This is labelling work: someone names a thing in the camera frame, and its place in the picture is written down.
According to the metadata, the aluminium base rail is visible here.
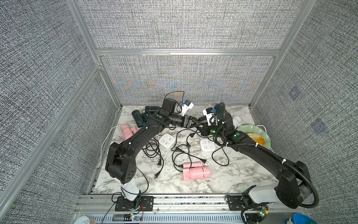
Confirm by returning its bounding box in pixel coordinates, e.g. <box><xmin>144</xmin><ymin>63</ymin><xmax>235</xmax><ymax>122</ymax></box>
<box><xmin>69</xmin><ymin>193</ymin><xmax>305</xmax><ymax>224</ymax></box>

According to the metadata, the white hair dryer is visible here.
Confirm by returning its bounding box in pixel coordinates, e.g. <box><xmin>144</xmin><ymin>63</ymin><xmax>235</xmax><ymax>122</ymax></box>
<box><xmin>232</xmin><ymin>116</ymin><xmax>242</xmax><ymax>129</ymax></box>

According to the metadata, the right white power strip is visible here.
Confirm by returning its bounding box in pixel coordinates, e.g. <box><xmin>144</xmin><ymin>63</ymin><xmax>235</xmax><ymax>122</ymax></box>
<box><xmin>200</xmin><ymin>139</ymin><xmax>216</xmax><ymax>153</ymax></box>

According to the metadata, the black coiled cable with plug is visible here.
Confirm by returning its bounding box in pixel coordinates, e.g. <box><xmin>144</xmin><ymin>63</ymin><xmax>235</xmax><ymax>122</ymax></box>
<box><xmin>141</xmin><ymin>138</ymin><xmax>165</xmax><ymax>180</ymax></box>

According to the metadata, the dark green hair dryer back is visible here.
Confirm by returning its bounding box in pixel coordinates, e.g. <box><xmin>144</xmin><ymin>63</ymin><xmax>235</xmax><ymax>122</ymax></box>
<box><xmin>145</xmin><ymin>106</ymin><xmax>161</xmax><ymax>114</ymax></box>

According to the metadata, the black cable of pink dryer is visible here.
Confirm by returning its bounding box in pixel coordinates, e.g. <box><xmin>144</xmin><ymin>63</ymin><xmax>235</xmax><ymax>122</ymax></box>
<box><xmin>171</xmin><ymin>128</ymin><xmax>208</xmax><ymax>172</ymax></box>

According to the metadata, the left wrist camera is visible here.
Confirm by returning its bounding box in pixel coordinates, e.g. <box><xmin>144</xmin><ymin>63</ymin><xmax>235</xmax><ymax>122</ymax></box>
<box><xmin>161</xmin><ymin>98</ymin><xmax>194</xmax><ymax>117</ymax></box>

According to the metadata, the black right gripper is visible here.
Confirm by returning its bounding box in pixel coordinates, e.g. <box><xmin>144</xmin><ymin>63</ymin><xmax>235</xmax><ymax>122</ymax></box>
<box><xmin>196</xmin><ymin>121</ymin><xmax>227</xmax><ymax>141</ymax></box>

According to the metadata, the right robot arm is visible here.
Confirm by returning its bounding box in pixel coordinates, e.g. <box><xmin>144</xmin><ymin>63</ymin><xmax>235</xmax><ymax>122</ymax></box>
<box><xmin>198</xmin><ymin>125</ymin><xmax>319</xmax><ymax>209</ymax></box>

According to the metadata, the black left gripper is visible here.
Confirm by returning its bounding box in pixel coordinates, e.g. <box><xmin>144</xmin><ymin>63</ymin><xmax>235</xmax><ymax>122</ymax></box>
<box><xmin>168</xmin><ymin>114</ymin><xmax>200</xmax><ymax>129</ymax></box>

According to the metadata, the pink folded hair dryer front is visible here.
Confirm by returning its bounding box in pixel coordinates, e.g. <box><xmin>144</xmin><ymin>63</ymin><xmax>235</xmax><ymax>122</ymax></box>
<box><xmin>182</xmin><ymin>162</ymin><xmax>211</xmax><ymax>181</ymax></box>

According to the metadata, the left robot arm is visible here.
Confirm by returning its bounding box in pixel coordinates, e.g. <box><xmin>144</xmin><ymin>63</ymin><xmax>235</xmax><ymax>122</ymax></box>
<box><xmin>105</xmin><ymin>109</ymin><xmax>200</xmax><ymax>200</ymax></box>

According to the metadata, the white power strip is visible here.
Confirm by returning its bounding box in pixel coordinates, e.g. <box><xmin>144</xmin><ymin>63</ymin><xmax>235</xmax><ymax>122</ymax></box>
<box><xmin>159</xmin><ymin>133</ymin><xmax>176</xmax><ymax>150</ymax></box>
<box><xmin>200</xmin><ymin>139</ymin><xmax>216</xmax><ymax>153</ymax></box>

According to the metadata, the black cable of green dryer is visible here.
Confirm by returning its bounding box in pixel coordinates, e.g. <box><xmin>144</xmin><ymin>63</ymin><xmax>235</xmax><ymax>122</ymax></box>
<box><xmin>184</xmin><ymin>123</ymin><xmax>230</xmax><ymax>167</ymax></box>

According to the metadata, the dark green hair dryer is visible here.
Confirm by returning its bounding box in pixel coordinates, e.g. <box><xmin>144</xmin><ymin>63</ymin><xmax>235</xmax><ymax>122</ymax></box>
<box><xmin>131</xmin><ymin>110</ymin><xmax>148</xmax><ymax>128</ymax></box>
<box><xmin>145</xmin><ymin>106</ymin><xmax>161</xmax><ymax>114</ymax></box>

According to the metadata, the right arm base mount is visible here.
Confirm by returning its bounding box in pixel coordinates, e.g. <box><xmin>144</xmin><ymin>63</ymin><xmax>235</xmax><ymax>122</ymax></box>
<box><xmin>224</xmin><ymin>185</ymin><xmax>268</xmax><ymax>224</ymax></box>

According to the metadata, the dark green hair dryer left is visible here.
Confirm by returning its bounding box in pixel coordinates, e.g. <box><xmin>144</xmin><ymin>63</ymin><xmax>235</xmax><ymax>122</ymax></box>
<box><xmin>131</xmin><ymin>110</ymin><xmax>148</xmax><ymax>128</ymax></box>

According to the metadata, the white round object bottom left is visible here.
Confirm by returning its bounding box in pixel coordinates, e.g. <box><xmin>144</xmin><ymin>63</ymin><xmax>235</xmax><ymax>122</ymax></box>
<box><xmin>74</xmin><ymin>216</ymin><xmax>96</xmax><ymax>224</ymax></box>

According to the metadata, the light green scalloped plate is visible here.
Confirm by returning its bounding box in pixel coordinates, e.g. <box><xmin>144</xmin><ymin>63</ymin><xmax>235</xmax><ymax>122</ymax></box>
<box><xmin>236</xmin><ymin>124</ymin><xmax>272</xmax><ymax>150</ymax></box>

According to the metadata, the bread roll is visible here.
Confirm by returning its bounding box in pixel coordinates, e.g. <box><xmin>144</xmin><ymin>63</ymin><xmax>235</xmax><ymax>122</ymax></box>
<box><xmin>247</xmin><ymin>133</ymin><xmax>265</xmax><ymax>146</ymax></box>

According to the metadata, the left white power strip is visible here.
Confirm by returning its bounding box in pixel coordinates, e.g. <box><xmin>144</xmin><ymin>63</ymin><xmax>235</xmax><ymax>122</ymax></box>
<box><xmin>159</xmin><ymin>133</ymin><xmax>176</xmax><ymax>150</ymax></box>

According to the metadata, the blue round object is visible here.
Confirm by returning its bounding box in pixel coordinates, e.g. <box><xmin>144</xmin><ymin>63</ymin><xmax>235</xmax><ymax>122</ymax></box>
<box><xmin>285</xmin><ymin>213</ymin><xmax>317</xmax><ymax>224</ymax></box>

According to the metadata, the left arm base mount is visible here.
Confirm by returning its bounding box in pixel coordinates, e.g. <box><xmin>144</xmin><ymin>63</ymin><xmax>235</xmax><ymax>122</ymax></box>
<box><xmin>115</xmin><ymin>196</ymin><xmax>154</xmax><ymax>212</ymax></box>

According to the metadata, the white power strip cable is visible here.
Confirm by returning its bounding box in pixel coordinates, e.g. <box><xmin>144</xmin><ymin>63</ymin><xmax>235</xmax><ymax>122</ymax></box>
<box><xmin>99</xmin><ymin>125</ymin><xmax>122</xmax><ymax>169</ymax></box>

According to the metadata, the pink hair dryer left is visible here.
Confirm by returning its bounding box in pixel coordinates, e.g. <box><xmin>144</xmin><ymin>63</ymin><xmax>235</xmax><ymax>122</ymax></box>
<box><xmin>120</xmin><ymin>124</ymin><xmax>138</xmax><ymax>140</ymax></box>

